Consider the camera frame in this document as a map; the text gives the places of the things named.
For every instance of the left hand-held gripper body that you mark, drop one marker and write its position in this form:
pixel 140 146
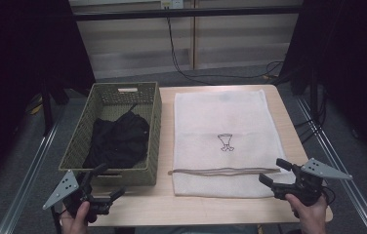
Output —
pixel 64 190

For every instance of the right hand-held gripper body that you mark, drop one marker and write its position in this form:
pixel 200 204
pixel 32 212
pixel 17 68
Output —
pixel 308 187

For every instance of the green woven basket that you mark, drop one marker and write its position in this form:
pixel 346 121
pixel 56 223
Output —
pixel 74 152

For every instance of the black garment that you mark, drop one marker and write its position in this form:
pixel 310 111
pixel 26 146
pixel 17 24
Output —
pixel 116 143

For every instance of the white mesh laundry bag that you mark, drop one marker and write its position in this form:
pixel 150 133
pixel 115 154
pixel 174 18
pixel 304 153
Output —
pixel 220 113

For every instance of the person's right hand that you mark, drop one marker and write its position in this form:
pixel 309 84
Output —
pixel 313 217

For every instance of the person's left hand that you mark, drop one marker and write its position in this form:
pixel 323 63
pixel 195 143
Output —
pixel 75 224

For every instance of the black metal stand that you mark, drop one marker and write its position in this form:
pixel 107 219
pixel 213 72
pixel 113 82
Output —
pixel 46 110

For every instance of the person's clothing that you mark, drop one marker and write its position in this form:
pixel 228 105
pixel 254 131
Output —
pixel 197 230

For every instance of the black curtain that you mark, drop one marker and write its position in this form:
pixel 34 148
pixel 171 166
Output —
pixel 15 65
pixel 354 65

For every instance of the black horizontal bar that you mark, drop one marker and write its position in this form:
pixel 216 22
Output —
pixel 188 13

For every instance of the metal floor rail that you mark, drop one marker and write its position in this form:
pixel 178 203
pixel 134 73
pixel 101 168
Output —
pixel 25 182
pixel 344 162

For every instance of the white wall socket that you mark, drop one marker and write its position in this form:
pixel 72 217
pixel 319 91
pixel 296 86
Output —
pixel 171 4

